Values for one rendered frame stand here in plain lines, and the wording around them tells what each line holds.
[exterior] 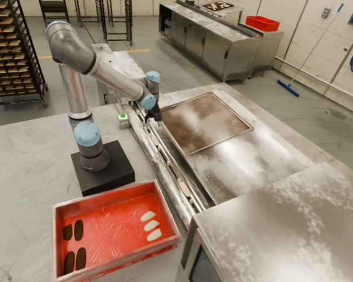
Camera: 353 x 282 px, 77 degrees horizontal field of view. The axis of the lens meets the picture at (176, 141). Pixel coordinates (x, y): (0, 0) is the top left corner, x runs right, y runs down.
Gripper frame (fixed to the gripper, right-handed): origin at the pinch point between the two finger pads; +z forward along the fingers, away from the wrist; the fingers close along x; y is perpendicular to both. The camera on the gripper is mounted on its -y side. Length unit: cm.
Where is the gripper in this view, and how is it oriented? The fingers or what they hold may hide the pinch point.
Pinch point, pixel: (153, 127)
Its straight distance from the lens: 140.6
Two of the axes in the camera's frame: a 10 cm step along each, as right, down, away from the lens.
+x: -9.0, 2.2, -3.8
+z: -0.9, 7.6, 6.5
